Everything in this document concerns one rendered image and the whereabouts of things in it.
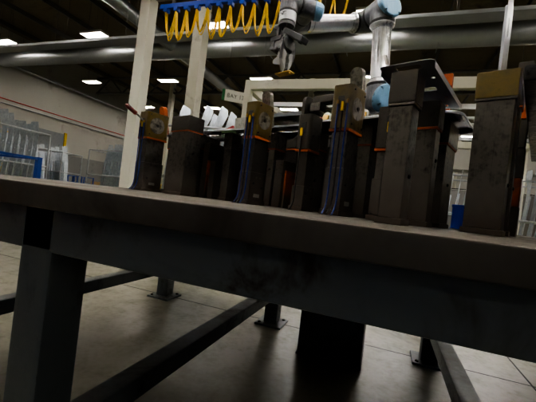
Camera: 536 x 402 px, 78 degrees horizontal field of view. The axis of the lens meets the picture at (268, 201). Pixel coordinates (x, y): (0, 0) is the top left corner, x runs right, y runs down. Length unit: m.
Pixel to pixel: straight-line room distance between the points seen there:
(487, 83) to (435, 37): 12.41
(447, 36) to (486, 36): 1.11
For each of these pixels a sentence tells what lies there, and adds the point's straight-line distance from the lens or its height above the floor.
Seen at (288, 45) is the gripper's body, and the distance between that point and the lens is 1.53.
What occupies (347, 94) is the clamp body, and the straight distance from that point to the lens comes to 0.93.
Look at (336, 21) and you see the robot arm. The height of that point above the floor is 1.62.
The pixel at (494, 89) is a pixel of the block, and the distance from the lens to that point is 0.91.
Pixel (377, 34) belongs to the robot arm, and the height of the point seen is 1.55.
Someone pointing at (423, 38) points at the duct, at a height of 6.73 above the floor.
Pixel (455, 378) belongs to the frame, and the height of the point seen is 0.23.
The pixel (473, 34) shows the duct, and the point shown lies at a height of 6.76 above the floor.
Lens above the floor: 0.71
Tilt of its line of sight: level
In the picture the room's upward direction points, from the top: 7 degrees clockwise
